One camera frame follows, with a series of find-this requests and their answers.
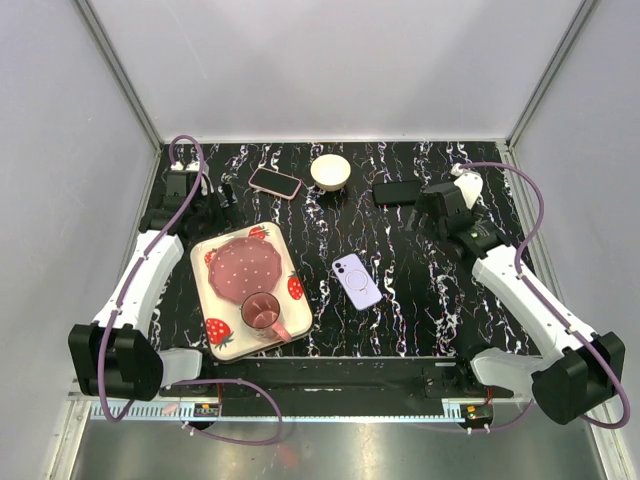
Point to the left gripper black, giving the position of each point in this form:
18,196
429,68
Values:
210,196

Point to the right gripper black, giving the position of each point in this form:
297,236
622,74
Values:
421,208

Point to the pink phone case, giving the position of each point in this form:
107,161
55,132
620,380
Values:
275,183

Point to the lilac cased phone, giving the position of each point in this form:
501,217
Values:
356,281

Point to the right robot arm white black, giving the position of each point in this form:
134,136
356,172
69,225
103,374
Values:
576,368

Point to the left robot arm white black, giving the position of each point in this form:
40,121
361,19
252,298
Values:
112,354

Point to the black phone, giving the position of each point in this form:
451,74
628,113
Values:
401,193

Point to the pink dotted plate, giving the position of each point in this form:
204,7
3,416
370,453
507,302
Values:
242,267

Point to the cream bowl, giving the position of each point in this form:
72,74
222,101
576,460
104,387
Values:
330,172

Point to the pink glass mug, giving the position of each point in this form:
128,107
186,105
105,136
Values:
262,314

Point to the strawberry pattern tray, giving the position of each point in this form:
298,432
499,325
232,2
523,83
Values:
228,337

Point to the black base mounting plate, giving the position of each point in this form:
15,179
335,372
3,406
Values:
358,386

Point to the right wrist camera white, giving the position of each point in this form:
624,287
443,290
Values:
469,182

